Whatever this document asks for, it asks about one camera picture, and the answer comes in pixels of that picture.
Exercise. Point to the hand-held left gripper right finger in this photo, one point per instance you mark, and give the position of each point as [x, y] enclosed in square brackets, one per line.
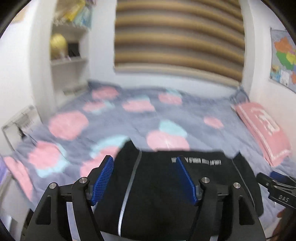
[187, 183]

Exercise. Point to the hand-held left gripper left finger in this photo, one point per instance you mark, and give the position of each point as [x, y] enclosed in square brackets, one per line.
[104, 178]

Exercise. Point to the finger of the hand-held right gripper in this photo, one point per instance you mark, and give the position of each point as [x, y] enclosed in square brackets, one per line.
[278, 175]
[263, 179]

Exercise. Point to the black pants with grey stripes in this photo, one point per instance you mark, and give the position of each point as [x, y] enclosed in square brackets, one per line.
[157, 185]

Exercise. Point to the person's right hand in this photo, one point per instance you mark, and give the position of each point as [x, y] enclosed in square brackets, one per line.
[289, 231]

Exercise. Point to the pink elephant print towel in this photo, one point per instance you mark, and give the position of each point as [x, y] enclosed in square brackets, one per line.
[266, 129]

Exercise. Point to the grey floral bed sheet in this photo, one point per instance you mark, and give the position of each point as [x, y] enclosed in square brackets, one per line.
[129, 125]

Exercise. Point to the grey pillow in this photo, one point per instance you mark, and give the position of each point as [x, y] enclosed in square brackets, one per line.
[240, 96]

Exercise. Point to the white rack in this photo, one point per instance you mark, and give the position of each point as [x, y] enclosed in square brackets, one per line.
[19, 122]

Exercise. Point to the yellow ball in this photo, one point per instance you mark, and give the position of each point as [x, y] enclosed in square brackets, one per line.
[57, 46]

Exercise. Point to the brown striped window blind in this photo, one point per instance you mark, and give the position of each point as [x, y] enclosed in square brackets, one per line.
[180, 34]

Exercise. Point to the stack of colourful packets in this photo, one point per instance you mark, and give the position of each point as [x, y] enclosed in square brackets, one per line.
[74, 12]

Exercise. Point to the white wall shelf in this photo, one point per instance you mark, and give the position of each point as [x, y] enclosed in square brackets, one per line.
[76, 76]

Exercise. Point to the colourful wall map poster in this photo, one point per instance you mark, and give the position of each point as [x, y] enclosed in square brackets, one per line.
[284, 60]

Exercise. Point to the black picture frame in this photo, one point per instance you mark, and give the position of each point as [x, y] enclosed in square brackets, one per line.
[74, 49]

